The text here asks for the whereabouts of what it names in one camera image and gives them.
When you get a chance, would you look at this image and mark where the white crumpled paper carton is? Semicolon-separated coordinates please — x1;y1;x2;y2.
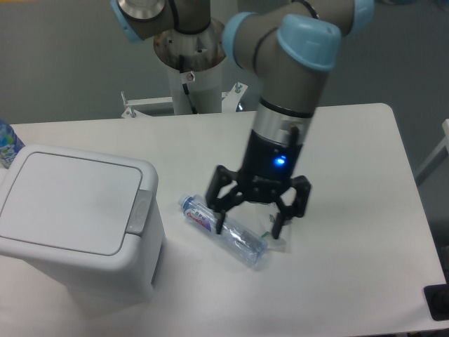
249;203;290;253

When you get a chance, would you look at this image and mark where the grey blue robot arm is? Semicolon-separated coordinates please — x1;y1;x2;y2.
110;1;375;237

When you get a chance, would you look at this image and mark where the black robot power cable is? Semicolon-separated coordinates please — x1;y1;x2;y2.
177;53;199;115

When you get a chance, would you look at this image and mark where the white frame at right edge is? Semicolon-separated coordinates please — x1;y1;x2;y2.
415;119;448;186

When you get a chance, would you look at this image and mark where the black clamp at table edge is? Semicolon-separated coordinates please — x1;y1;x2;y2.
424;284;448;322

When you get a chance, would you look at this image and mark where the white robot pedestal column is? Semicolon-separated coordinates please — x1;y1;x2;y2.
152;18;227;115

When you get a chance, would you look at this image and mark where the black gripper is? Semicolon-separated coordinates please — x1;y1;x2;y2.
205;128;311;239

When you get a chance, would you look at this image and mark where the white push-lid trash can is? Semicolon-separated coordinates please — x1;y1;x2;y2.
1;145;165;303

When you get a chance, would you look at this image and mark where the clear plastic water bottle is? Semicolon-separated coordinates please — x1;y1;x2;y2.
177;194;268;270

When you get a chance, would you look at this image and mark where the white metal base frame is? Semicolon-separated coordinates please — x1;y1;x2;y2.
120;81;257;119

